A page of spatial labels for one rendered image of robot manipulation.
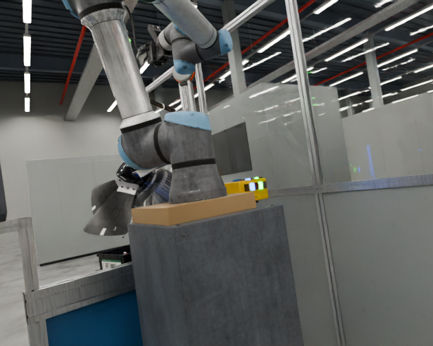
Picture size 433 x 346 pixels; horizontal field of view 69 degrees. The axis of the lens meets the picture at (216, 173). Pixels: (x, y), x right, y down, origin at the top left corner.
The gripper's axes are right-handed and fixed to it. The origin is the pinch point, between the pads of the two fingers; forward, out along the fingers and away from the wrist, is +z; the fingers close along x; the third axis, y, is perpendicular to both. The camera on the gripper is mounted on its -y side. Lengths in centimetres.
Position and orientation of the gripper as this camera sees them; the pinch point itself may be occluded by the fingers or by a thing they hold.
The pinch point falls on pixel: (143, 58)
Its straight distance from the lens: 148.4
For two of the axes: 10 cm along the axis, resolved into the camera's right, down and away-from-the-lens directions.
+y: 1.4, 9.9, -0.4
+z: -6.1, 1.2, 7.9
